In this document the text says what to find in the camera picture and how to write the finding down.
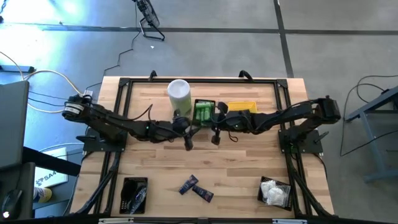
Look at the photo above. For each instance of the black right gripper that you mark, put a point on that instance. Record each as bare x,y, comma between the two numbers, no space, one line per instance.
231,121

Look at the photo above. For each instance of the yellow slotted plastic basket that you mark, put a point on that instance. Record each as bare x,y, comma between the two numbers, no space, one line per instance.
242,106

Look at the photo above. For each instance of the black desk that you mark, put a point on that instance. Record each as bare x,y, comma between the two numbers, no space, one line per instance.
18,180

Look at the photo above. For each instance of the black floor bar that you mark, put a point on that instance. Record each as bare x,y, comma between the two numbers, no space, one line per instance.
17,68

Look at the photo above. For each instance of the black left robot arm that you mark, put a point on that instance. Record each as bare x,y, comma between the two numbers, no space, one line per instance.
124,123

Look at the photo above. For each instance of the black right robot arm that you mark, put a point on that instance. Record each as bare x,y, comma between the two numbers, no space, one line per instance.
286,116

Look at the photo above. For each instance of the white printed box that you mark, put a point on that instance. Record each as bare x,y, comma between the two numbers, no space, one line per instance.
49,180

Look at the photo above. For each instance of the grey metal table frame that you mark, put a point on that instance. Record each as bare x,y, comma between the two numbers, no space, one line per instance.
384,98

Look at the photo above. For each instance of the silver aluminium bar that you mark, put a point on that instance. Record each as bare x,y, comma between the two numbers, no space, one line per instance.
116,220
289,221

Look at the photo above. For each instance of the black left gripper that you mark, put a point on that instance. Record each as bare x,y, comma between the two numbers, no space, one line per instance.
182,127

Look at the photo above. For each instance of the black slotted plastic basket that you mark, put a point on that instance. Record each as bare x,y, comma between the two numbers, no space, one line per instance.
124,205
287,186
195,101

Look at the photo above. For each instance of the black computer mouse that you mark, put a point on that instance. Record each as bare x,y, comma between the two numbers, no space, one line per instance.
11,202

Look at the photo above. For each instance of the black aluminium table frame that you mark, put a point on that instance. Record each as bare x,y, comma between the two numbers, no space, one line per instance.
202,81

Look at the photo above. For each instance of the dark blue DSC tube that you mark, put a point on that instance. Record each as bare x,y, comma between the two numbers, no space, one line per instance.
188,185
202,193

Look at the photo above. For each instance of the yellow white round object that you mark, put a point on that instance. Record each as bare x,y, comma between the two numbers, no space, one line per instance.
43,195

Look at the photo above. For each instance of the white power adapter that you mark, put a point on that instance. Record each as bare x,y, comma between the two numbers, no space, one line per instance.
89,92

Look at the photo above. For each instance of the black floor fan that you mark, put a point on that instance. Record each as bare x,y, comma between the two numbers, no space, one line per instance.
150,17

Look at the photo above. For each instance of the green white disinfecting wipes canister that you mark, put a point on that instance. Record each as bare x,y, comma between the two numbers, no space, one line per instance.
179,96

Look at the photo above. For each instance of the grey computer case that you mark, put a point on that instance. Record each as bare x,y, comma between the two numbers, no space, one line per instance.
14,124

